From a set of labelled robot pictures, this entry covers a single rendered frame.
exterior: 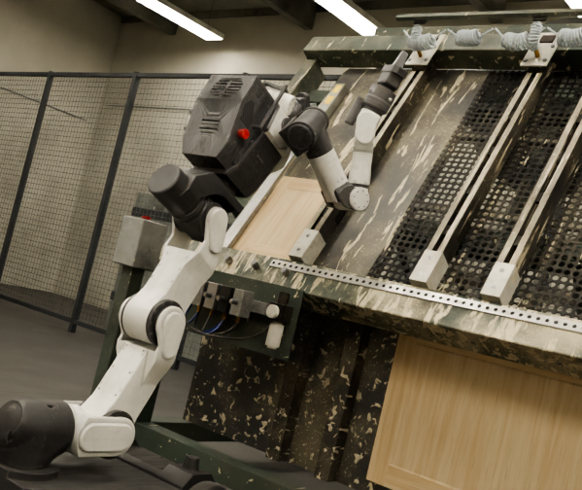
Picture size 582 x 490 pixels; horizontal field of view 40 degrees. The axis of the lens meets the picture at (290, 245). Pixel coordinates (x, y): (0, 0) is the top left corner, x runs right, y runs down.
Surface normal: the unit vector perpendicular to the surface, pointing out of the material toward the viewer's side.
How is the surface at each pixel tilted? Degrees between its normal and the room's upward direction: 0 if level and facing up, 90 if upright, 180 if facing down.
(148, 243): 90
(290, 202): 60
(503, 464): 90
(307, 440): 90
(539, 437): 90
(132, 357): 64
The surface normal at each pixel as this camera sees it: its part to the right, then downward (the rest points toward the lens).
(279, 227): -0.39, -0.66
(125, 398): 0.77, 0.15
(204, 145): -0.55, -0.33
